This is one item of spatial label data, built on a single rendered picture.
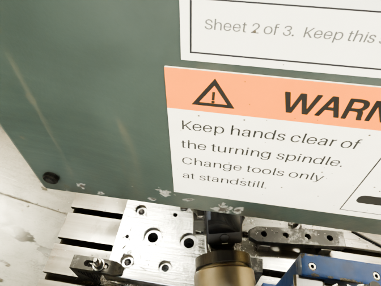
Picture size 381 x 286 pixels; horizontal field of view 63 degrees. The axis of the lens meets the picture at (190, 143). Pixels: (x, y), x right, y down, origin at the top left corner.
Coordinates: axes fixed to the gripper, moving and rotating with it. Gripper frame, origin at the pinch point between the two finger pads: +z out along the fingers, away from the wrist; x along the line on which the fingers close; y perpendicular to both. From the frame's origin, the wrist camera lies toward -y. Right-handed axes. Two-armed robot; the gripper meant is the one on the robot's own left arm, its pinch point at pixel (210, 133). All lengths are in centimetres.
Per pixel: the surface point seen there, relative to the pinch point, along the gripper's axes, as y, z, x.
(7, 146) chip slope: 65, 48, -77
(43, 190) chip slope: 73, 31, -61
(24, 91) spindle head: -27.6, -18.0, -12.6
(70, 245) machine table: 52, 1, -38
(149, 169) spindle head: -21.8, -19.5, -6.8
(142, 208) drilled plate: 44.3, 7.9, -16.7
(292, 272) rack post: 24.6, -15.9, 15.8
